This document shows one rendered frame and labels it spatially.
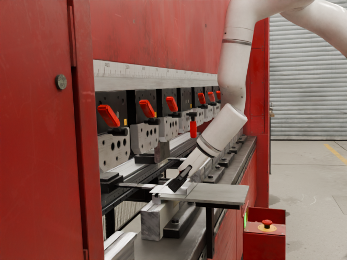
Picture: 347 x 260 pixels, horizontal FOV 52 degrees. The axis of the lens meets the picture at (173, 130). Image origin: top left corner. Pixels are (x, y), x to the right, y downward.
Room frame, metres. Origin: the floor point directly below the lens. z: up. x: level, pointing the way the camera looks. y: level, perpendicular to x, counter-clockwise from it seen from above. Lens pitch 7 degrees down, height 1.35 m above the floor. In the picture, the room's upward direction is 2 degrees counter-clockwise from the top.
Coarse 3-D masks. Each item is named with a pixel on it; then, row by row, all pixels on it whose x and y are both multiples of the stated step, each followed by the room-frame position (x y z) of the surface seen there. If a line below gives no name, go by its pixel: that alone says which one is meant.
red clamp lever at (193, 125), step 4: (188, 112) 1.30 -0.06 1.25; (192, 112) 1.29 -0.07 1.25; (196, 112) 1.29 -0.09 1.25; (192, 116) 1.30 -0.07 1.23; (196, 116) 1.30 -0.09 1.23; (192, 120) 1.30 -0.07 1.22; (192, 124) 1.29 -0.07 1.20; (196, 124) 1.30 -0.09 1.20; (192, 128) 1.29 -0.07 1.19; (196, 128) 1.30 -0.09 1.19; (192, 132) 1.29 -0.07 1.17; (196, 132) 1.30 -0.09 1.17; (192, 136) 1.30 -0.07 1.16; (196, 136) 1.30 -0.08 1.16
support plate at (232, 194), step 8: (184, 184) 1.21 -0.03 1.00; (200, 184) 1.21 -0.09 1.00; (208, 184) 1.20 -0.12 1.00; (216, 184) 1.20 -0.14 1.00; (224, 184) 1.20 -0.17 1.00; (192, 192) 1.11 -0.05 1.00; (200, 192) 1.11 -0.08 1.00; (208, 192) 1.11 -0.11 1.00; (216, 192) 1.11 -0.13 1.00; (224, 192) 1.10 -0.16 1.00; (232, 192) 1.10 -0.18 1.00; (240, 192) 1.10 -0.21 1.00; (176, 200) 1.07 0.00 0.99; (184, 200) 1.06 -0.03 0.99; (192, 200) 1.05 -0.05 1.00; (200, 200) 1.04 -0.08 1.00; (208, 200) 1.04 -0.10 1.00; (216, 200) 1.03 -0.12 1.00; (224, 200) 1.03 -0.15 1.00; (232, 200) 1.02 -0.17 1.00; (240, 200) 1.02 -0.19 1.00
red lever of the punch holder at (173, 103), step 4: (168, 96) 1.05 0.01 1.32; (168, 100) 1.04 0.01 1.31; (172, 100) 1.04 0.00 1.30; (168, 104) 1.05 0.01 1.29; (172, 104) 1.05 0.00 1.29; (176, 104) 1.07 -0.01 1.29; (172, 108) 1.06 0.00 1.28; (176, 108) 1.07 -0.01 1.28; (172, 112) 1.10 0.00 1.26; (176, 112) 1.09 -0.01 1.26; (180, 112) 1.10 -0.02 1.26; (168, 116) 1.11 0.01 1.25; (172, 116) 1.10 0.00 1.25; (176, 116) 1.10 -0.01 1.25; (180, 116) 1.09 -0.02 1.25
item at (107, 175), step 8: (104, 176) 1.22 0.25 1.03; (112, 176) 1.23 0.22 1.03; (120, 176) 1.27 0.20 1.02; (104, 184) 1.18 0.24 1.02; (112, 184) 1.20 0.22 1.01; (120, 184) 1.22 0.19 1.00; (128, 184) 1.22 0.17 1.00; (136, 184) 1.22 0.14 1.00; (144, 184) 1.21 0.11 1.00; (104, 192) 1.18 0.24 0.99
